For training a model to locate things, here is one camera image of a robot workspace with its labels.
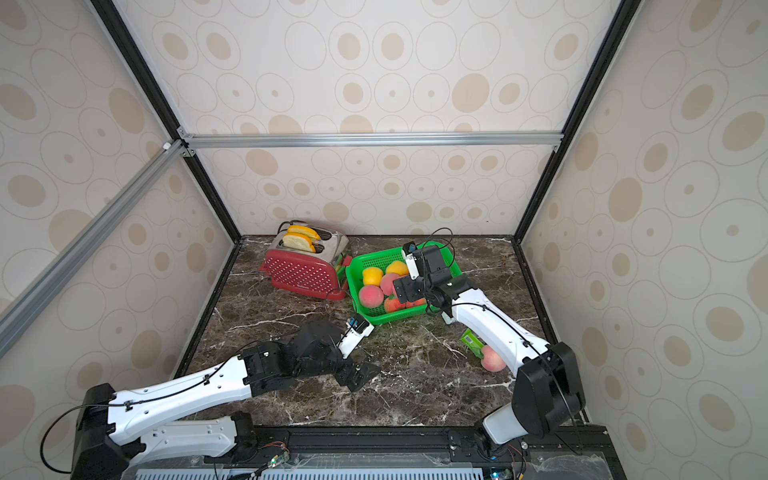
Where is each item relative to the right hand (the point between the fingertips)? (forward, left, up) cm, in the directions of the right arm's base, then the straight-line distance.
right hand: (407, 282), depth 85 cm
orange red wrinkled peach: (-9, -1, +2) cm, 9 cm away
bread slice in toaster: (+17, +34, +4) cm, 38 cm away
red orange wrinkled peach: (-1, +4, -11) cm, 12 cm away
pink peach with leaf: (-16, -24, -14) cm, 32 cm away
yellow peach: (+10, +12, -11) cm, 19 cm away
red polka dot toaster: (+5, +29, -3) cm, 30 cm away
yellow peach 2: (+14, +4, -11) cm, 18 cm away
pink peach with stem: (-1, +11, -7) cm, 13 cm away
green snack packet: (-8, -20, -17) cm, 27 cm away
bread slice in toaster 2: (+12, +34, +3) cm, 36 cm away
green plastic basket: (-5, +8, -9) cm, 13 cm away
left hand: (-24, +7, 0) cm, 25 cm away
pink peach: (+7, +7, -10) cm, 14 cm away
